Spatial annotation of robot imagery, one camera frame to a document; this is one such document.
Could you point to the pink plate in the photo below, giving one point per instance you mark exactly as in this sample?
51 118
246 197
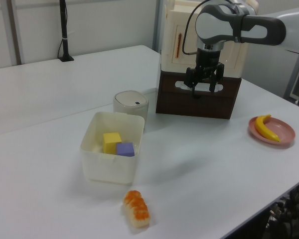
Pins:
284 132

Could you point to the black mesh chair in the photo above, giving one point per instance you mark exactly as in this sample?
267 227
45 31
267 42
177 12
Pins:
289 214

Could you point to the cream plastic cabinet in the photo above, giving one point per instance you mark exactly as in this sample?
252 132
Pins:
170 32

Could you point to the yellow banana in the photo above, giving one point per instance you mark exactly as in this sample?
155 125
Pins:
262 129

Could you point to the black pole stand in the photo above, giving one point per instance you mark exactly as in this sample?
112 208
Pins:
64 32

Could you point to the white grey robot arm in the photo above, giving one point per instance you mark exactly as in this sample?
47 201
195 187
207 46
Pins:
259 27

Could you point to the cream plastic box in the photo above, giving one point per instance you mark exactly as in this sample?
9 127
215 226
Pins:
107 166

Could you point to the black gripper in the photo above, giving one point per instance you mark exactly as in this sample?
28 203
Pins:
208 58

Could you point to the purple cube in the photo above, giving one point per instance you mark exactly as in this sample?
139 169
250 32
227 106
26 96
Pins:
125 150

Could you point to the small cream lidded bin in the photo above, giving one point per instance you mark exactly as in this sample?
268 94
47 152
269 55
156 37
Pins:
130 104

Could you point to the yellow cube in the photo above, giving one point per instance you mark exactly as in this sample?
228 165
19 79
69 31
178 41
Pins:
110 143

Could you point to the orange white toy sushi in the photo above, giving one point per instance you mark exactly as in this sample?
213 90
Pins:
137 210

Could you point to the grey metal frame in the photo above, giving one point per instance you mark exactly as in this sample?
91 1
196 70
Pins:
295 79

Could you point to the dark brown wooden crate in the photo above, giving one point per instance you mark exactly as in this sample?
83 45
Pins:
194 105

